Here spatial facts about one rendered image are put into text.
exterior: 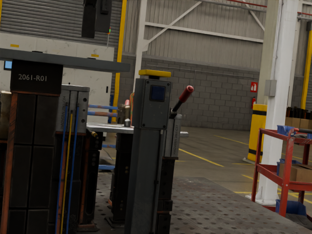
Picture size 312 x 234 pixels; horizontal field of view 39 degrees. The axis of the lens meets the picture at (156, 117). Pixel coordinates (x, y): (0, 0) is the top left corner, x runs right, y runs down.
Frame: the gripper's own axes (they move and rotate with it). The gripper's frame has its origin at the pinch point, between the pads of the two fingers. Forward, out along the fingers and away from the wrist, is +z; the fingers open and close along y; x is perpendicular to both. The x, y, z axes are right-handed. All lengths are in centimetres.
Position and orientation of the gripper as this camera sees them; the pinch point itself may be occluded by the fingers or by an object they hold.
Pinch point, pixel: (94, 29)
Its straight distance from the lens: 97.7
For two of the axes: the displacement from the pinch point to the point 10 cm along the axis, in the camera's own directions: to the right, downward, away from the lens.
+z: -0.9, 9.9, 0.5
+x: -9.3, -0.7, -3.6
